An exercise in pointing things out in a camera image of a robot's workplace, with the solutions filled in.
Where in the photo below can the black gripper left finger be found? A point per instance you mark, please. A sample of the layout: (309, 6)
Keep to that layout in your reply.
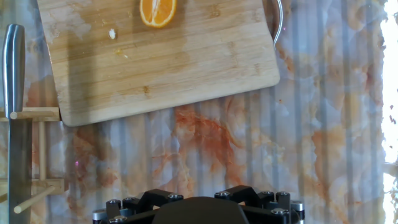
(136, 205)

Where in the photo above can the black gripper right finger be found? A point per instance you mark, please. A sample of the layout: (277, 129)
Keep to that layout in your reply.
(267, 205)

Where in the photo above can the steel cleaver knife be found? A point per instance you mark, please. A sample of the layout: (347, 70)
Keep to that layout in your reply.
(14, 68)

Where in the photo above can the orange half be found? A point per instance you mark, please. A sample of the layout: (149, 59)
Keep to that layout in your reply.
(158, 12)

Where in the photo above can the marble pattern plastic mat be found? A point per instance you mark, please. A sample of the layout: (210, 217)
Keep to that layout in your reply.
(217, 155)

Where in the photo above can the wooden peg rack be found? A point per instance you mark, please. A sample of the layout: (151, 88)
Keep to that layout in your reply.
(42, 149)

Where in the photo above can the bamboo cutting board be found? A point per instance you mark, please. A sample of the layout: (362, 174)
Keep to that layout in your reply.
(161, 74)

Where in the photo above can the small white pith bit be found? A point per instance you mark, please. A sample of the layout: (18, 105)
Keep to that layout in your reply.
(112, 34)

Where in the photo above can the stainless steel bowl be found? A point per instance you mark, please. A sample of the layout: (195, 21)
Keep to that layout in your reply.
(276, 21)

